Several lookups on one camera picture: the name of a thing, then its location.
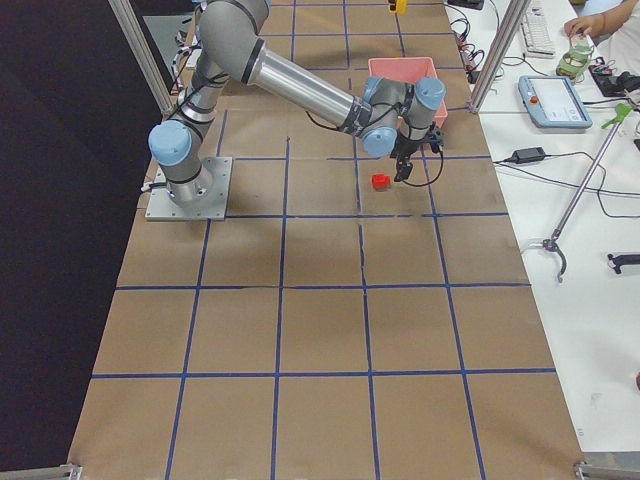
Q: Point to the glass jar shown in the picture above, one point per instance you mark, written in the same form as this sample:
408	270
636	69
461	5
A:
576	59

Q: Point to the yellow toy block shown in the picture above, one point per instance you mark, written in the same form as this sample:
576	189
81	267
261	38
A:
397	6

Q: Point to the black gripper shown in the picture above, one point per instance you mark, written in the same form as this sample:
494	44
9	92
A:
406	148

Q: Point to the red toy block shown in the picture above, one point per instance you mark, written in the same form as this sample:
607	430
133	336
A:
380	182

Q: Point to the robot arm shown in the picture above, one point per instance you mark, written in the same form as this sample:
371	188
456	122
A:
231	48

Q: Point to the black power adapter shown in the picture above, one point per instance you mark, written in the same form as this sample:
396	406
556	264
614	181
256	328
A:
528	155

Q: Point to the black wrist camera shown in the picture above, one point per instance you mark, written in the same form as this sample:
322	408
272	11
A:
434	138

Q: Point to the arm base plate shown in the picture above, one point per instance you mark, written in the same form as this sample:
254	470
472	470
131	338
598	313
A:
206	197

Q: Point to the white keyboard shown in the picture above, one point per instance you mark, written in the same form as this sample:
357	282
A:
535	34

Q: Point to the pink plastic box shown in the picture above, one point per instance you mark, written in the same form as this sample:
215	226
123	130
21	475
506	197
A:
415	75

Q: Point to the aluminium frame post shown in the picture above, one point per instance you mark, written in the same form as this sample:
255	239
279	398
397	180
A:
498	49

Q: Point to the teach pendant tablet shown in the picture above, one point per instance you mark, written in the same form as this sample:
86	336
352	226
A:
553	103

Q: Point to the reacher grabber tool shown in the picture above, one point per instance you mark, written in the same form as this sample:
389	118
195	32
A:
550	244

